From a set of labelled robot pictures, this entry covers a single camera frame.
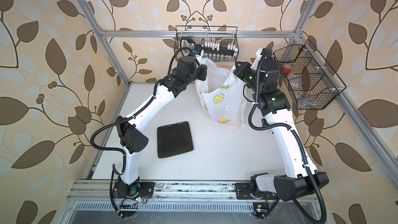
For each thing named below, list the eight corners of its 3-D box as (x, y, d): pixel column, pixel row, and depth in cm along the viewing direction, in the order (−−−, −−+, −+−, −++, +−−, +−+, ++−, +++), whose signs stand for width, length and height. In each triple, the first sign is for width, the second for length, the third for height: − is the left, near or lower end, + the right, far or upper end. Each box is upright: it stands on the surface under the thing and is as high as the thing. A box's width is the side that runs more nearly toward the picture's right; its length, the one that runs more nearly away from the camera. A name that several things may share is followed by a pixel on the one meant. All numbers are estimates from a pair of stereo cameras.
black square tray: (158, 158, 87) (157, 157, 85) (157, 128, 98) (156, 127, 97) (194, 150, 89) (193, 149, 88) (188, 122, 101) (188, 120, 99)
